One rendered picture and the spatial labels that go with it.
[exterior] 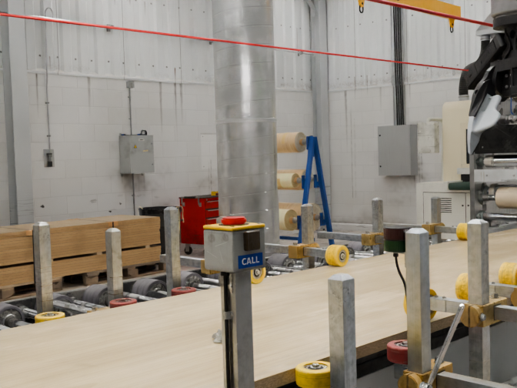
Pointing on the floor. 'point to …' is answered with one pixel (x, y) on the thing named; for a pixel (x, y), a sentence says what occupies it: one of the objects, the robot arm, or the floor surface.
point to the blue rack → (314, 187)
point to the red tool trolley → (197, 218)
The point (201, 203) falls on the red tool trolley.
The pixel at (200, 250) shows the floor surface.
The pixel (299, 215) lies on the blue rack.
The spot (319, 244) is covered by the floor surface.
